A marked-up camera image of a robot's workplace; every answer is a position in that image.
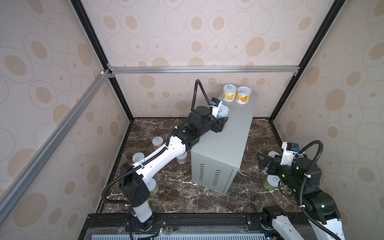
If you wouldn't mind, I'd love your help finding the grey metal cabinet box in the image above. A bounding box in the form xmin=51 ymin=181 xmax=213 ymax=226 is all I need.
xmin=191 ymin=92 xmax=259 ymax=195

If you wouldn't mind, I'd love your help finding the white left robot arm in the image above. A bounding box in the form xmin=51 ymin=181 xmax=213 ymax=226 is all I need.
xmin=102 ymin=106 xmax=229 ymax=224

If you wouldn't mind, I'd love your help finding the black corner frame post right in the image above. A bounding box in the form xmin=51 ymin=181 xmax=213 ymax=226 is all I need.
xmin=270 ymin=0 xmax=347 ymax=123

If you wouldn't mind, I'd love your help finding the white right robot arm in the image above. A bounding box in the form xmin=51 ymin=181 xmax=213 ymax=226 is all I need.
xmin=257 ymin=150 xmax=345 ymax=240

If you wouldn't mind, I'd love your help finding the silver aluminium rail left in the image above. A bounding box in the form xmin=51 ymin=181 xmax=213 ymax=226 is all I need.
xmin=1 ymin=69 xmax=111 ymax=224

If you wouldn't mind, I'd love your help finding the brown label can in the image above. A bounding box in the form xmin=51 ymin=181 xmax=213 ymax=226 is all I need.
xmin=152 ymin=136 xmax=164 ymax=150

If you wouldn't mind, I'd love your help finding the black corner frame post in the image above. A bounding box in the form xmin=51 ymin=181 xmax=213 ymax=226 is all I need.
xmin=70 ymin=0 xmax=135 ymax=122
xmin=270 ymin=0 xmax=347 ymax=123

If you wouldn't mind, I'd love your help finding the pink label can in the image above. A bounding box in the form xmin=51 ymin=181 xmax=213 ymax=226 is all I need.
xmin=176 ymin=152 xmax=188 ymax=165

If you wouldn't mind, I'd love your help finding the yellow orange label can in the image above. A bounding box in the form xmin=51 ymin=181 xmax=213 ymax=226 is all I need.
xmin=236 ymin=87 xmax=252 ymax=105

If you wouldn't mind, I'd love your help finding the silver aluminium crossbar back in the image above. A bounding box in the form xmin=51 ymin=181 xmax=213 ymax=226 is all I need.
xmin=111 ymin=65 xmax=300 ymax=74

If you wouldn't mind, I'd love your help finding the green label can right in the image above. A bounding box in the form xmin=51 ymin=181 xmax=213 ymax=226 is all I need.
xmin=263 ymin=175 xmax=281 ymax=191

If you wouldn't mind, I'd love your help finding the light blue label can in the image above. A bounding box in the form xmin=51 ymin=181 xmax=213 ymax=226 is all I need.
xmin=217 ymin=105 xmax=230 ymax=119

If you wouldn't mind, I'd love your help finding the green label can left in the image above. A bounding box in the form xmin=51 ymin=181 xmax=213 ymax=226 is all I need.
xmin=146 ymin=178 xmax=159 ymax=195

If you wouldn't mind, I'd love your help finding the black corner frame post left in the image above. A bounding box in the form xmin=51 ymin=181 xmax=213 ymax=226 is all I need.
xmin=70 ymin=0 xmax=135 ymax=122

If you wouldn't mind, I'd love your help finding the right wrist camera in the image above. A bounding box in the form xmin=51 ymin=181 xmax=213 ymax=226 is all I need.
xmin=281 ymin=142 xmax=300 ymax=167

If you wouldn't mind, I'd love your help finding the green label can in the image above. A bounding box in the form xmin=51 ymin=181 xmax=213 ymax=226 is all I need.
xmin=263 ymin=175 xmax=281 ymax=191
xmin=146 ymin=178 xmax=159 ymax=195

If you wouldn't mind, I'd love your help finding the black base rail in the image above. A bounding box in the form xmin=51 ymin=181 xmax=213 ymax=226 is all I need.
xmin=79 ymin=213 xmax=283 ymax=240

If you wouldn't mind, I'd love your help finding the teal label can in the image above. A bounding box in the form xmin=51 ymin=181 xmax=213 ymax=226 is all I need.
xmin=268 ymin=151 xmax=280 ymax=158

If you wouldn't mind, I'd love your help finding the orange fruit label can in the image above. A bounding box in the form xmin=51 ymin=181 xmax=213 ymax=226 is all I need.
xmin=132 ymin=152 xmax=145 ymax=163

